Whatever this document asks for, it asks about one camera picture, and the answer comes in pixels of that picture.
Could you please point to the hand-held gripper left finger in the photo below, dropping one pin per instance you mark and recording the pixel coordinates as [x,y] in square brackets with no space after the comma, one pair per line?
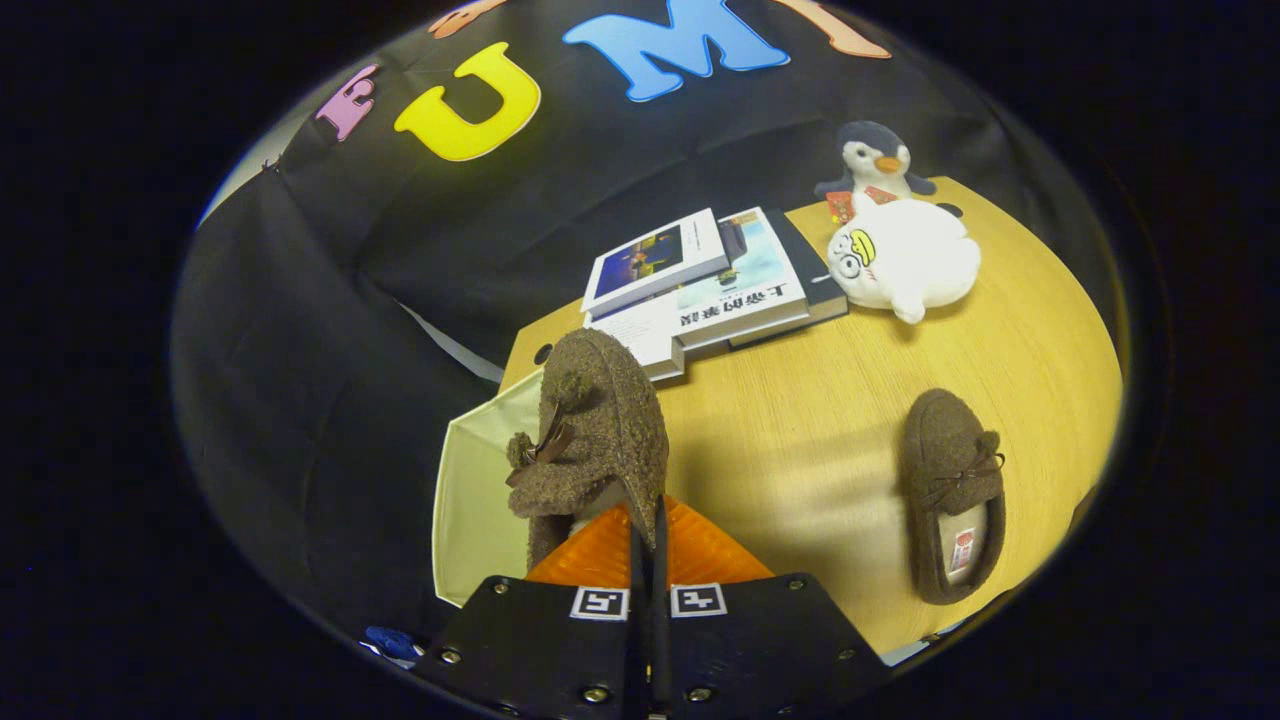
[530,650]

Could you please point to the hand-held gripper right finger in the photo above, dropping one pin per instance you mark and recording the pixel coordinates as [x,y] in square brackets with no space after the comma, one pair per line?
[760,650]

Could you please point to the green fabric storage box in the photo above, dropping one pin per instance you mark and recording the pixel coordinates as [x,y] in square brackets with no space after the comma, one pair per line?
[470,500]

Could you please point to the brown fuzzy shoe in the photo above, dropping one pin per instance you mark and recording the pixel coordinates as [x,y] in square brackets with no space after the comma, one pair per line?
[600,420]
[945,440]

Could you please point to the small blue object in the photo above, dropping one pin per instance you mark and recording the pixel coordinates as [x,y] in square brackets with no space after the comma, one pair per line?
[392,642]

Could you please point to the plain white book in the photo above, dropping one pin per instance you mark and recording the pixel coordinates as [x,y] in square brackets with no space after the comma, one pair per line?
[640,340]

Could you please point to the dark cover book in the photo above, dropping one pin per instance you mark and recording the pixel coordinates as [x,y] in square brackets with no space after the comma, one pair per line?
[825,295]

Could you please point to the teal and white book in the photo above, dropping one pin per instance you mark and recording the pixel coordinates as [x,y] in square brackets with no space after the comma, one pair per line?
[760,280]

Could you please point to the small blue-cover book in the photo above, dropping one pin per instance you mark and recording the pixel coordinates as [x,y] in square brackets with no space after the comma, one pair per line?
[650,260]

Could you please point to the white seal plush toy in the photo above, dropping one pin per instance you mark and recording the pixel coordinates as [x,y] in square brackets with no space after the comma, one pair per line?
[920,260]

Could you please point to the penguin plush toy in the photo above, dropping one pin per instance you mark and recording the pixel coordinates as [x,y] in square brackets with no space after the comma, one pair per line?
[875,160]

